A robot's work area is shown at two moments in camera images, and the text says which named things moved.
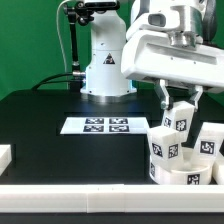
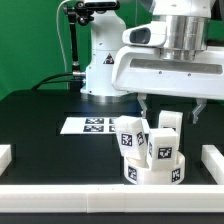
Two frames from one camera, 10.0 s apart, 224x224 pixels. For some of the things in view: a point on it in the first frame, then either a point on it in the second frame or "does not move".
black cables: (62, 81) does not move
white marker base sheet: (107, 125) does not move
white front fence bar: (111, 198) does not move
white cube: (208, 143) to (168, 119)
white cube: (180, 117) to (162, 150)
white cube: (165, 145) to (133, 136)
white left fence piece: (5, 157) does not move
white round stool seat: (199, 174) to (137, 171)
